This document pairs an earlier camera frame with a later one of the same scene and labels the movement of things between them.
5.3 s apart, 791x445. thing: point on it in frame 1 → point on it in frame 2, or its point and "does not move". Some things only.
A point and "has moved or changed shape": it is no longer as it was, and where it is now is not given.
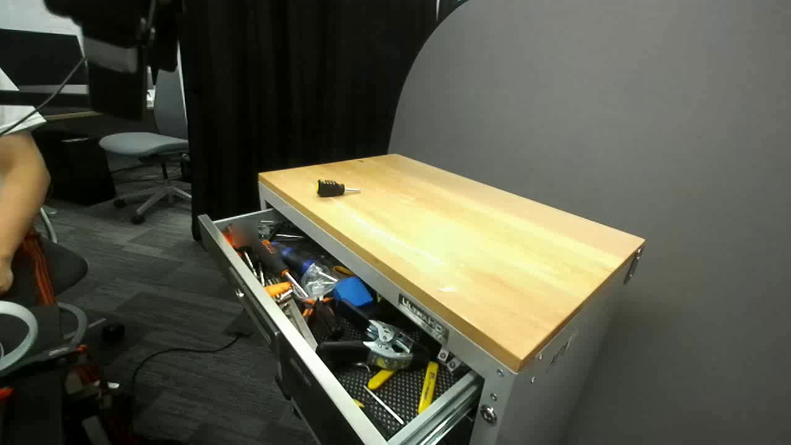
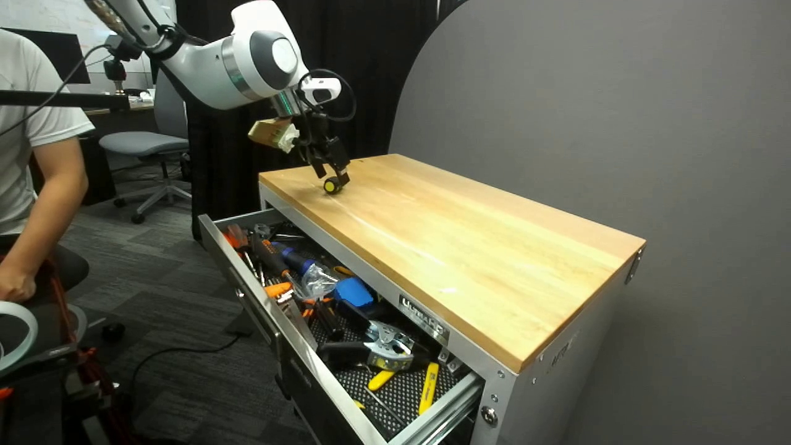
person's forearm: [23, 189] → [63, 189]
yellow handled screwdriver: [378, 379] does not move
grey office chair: [169, 138] does not move
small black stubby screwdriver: [331, 189] has moved or changed shape
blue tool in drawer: [352, 289] does not move
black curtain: [279, 84] does not move
